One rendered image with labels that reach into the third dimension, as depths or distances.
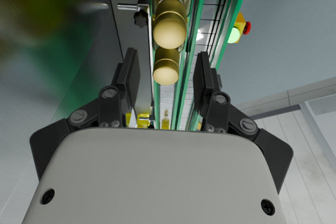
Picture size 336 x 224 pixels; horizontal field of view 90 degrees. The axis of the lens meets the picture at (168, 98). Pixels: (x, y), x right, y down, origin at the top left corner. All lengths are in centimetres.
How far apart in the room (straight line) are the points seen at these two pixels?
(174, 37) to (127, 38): 36
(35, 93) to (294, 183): 265
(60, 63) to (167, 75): 12
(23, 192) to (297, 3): 97
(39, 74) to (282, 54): 102
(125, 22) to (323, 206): 257
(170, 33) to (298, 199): 258
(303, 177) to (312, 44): 189
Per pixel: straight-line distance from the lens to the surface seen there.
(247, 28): 63
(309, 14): 99
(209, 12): 49
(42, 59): 21
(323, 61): 123
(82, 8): 28
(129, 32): 52
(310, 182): 269
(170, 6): 19
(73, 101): 31
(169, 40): 18
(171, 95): 70
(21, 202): 27
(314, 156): 277
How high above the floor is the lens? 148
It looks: 38 degrees down
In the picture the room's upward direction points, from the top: 177 degrees counter-clockwise
